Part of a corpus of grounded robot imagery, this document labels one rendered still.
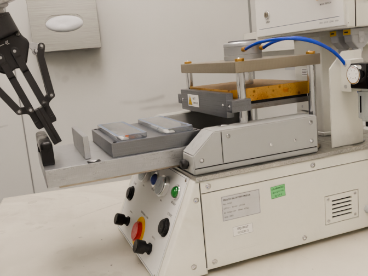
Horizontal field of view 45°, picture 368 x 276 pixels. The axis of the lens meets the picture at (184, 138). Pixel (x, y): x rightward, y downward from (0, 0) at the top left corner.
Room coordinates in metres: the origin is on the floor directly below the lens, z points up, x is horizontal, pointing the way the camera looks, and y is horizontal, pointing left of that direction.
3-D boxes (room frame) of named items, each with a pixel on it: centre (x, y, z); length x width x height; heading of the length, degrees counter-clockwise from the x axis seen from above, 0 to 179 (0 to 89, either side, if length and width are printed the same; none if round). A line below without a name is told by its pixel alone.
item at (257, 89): (0.94, -0.14, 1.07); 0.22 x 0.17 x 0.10; 20
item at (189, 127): (0.88, 0.04, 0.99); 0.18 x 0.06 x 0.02; 20
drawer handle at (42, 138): (0.80, 0.25, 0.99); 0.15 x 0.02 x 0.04; 20
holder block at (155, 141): (0.87, 0.08, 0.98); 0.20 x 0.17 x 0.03; 20
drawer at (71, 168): (0.85, 0.12, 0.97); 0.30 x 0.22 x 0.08; 110
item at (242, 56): (0.94, -0.17, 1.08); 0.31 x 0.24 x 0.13; 20
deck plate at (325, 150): (0.96, -0.17, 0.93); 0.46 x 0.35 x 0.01; 110
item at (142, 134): (0.85, 0.12, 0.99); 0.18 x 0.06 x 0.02; 20
